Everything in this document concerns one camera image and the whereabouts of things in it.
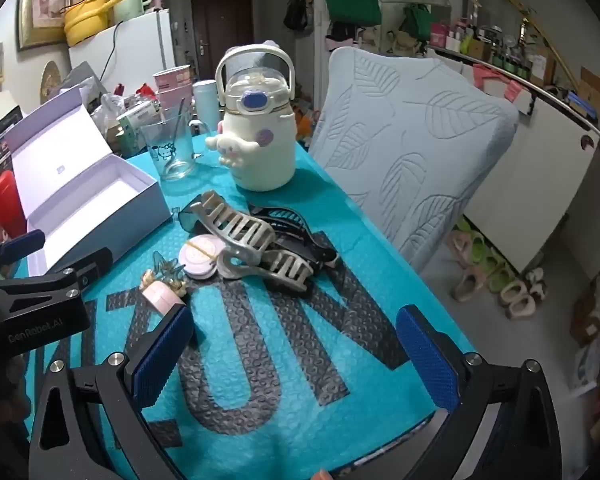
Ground light blue tumbler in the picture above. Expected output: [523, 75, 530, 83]
[192, 79, 220, 136]

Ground round pink compact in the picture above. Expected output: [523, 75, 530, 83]
[179, 234, 226, 281]

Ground teal bubble mat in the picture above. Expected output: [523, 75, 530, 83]
[22, 135, 476, 480]

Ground framed picture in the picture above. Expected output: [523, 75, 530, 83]
[16, 0, 72, 52]

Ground lavender gift box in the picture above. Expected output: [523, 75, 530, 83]
[2, 85, 173, 277]

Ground pink and black cosmetic box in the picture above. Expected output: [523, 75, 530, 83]
[142, 280, 187, 317]

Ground cardboard box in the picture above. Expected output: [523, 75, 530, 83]
[575, 67, 600, 121]

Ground green tote bag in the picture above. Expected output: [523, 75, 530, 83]
[399, 4, 433, 43]
[322, 0, 383, 37]

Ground clear plastic bag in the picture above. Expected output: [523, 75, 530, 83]
[90, 92, 131, 133]

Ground grey plastic bag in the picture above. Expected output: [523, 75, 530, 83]
[60, 60, 106, 106]

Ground row of slippers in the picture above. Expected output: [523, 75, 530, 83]
[447, 215, 548, 321]

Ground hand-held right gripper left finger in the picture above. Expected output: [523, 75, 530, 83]
[27, 305, 196, 480]

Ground black hanging bag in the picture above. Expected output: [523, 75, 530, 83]
[282, 0, 315, 33]

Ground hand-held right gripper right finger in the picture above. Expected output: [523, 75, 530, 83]
[395, 304, 563, 480]

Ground white fridge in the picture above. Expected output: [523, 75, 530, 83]
[69, 9, 176, 98]

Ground white cartoon water bottle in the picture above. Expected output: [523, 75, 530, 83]
[204, 45, 297, 192]

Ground metal stirrer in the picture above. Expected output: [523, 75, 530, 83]
[162, 96, 187, 166]

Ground red canister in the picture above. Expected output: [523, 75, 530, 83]
[0, 170, 27, 241]

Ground round woven fan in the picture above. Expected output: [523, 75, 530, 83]
[40, 60, 62, 103]

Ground brown door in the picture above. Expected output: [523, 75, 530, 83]
[190, 0, 253, 81]

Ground gold pearl hair clip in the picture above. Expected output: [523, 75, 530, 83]
[140, 251, 190, 297]

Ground light green kettle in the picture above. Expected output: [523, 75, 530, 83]
[111, 0, 153, 25]

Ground grey leaf-pattern chair cover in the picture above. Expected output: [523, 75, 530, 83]
[307, 46, 521, 267]

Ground green and white carton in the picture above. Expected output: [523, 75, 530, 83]
[116, 102, 161, 143]

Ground white cabinet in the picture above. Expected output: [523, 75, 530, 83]
[460, 55, 600, 281]

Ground yellow pot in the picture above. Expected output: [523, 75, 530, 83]
[62, 0, 123, 47]

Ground black hair claw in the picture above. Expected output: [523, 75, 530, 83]
[247, 202, 340, 276]

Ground glass mug with cartoon print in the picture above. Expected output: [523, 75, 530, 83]
[139, 110, 206, 182]

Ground black snack packets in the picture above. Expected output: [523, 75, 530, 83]
[0, 105, 23, 181]

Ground large beige hair claw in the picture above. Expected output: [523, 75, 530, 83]
[187, 190, 313, 291]

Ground black power cable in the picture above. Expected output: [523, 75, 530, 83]
[97, 19, 126, 83]

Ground row of bottles and boxes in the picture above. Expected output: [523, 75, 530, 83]
[430, 10, 581, 91]

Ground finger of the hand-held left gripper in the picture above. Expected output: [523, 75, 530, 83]
[0, 248, 115, 306]
[0, 229, 47, 281]

